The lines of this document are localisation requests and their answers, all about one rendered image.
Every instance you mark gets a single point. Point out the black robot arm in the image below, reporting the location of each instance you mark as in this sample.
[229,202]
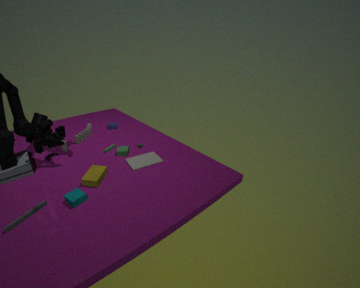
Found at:
[21,125]

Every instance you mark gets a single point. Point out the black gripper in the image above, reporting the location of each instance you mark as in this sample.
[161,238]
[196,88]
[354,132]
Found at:
[50,139]

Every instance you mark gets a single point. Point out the yellow rectangular block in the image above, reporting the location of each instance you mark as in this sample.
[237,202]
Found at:
[94,176]

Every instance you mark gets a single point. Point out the teal rectangular block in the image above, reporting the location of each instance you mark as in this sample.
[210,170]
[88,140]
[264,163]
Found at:
[75,197]

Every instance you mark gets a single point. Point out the blue rectangular block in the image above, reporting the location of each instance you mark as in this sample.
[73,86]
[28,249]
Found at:
[112,125]

